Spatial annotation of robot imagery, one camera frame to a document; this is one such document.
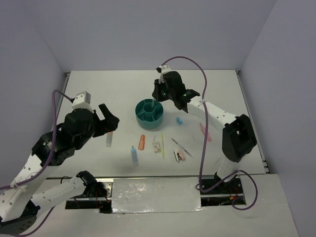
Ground blue cap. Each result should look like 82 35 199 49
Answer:
176 117 183 125

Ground white staples box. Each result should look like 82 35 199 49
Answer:
152 141 161 153

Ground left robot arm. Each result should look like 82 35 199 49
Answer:
0 104 119 237

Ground orange capped highlighter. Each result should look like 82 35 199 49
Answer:
106 132 113 147

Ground blue highlighter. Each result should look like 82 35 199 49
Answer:
131 146 138 166

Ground yellow pen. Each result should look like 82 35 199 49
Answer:
160 133 165 159

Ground pink white stapler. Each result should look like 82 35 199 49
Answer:
174 149 186 163

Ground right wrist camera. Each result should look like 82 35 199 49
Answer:
156 65 172 83

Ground pink highlighter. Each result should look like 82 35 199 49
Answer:
199 123 212 142

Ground orange transparent cap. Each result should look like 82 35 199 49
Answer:
138 134 146 151

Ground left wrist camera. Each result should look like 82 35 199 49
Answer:
72 91 93 112

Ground purple pen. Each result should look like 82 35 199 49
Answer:
171 138 193 158

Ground foil covered base plate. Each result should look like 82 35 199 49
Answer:
112 177 203 214

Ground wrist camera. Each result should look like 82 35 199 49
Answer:
156 65 172 83
72 91 93 112

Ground teal round organizer container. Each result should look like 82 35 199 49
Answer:
135 99 164 129

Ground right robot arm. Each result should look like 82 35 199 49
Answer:
152 68 257 193

